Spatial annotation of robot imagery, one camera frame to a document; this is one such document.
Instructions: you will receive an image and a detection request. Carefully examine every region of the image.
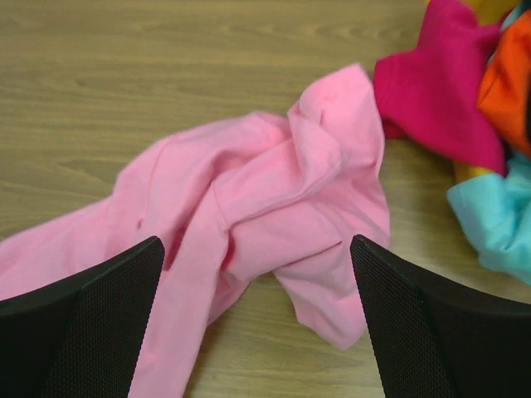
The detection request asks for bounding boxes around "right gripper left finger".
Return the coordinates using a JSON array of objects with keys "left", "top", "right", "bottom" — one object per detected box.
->
[{"left": 1, "top": 236, "right": 164, "bottom": 398}]

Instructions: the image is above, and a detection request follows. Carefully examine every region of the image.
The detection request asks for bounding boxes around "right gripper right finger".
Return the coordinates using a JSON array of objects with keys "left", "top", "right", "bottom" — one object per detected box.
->
[{"left": 350, "top": 235, "right": 530, "bottom": 398}]

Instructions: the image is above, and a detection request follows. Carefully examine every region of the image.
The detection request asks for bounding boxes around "pink t shirt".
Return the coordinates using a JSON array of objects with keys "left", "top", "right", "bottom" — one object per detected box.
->
[{"left": 1, "top": 64, "right": 390, "bottom": 397}]

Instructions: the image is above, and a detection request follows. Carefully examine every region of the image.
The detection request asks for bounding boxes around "teal t shirt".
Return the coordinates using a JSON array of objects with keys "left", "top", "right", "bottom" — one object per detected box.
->
[{"left": 446, "top": 0, "right": 531, "bottom": 286}]

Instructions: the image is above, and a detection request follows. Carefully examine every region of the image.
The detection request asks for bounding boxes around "magenta t shirt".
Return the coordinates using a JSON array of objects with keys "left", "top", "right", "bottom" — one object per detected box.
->
[{"left": 373, "top": 1, "right": 506, "bottom": 174}]

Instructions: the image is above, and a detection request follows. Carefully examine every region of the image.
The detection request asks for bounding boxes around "orange t shirt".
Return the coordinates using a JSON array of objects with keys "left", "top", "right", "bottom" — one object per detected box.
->
[{"left": 476, "top": 11, "right": 530, "bottom": 156}]

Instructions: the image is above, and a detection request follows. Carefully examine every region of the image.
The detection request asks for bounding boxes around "yellow plastic bin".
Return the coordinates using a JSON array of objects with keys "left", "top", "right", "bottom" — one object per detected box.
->
[{"left": 453, "top": 0, "right": 519, "bottom": 183}]

